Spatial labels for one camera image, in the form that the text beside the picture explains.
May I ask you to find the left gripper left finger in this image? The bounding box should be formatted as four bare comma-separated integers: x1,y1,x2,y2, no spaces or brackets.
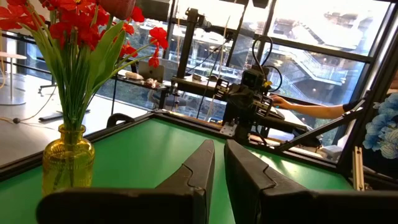
35,139,216,224

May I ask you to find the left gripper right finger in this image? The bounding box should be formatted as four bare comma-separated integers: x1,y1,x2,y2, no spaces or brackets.
223,139,398,224

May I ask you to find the blue artificial flower bunch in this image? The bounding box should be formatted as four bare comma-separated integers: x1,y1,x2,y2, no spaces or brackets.
362,91,398,160

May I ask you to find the red artificial flower bunch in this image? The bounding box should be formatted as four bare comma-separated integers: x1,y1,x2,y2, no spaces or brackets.
0,0,170,131

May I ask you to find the red artificial tulip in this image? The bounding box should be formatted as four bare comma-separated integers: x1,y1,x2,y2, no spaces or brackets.
88,0,137,94

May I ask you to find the person's forearm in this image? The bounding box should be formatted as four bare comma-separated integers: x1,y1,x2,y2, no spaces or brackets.
290,103,346,121

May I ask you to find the yellow glass vase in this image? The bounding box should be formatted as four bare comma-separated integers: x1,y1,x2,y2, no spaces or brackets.
42,123,96,197

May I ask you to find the person's hand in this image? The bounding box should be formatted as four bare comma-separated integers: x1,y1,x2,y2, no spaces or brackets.
269,94,295,110

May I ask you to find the green table mat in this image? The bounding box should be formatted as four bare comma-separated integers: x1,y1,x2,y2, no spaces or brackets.
0,118,355,224

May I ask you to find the black metal pole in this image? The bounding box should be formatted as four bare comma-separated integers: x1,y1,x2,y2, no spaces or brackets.
175,7,212,80

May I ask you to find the silver laptop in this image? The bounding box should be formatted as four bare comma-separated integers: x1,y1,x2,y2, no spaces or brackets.
138,60,165,83

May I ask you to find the black window shelf desk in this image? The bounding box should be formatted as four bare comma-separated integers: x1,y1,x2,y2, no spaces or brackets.
113,73,170,110

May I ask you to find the white round table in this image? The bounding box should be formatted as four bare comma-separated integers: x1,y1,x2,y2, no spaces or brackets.
0,51,28,106

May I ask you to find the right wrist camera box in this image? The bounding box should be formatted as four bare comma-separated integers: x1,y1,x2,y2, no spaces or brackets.
241,67,266,87

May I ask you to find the black table handle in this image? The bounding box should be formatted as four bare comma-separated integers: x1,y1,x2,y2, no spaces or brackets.
106,112,136,129

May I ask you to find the black aluminium table frame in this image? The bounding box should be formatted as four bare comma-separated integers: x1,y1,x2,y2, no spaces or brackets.
0,30,398,190

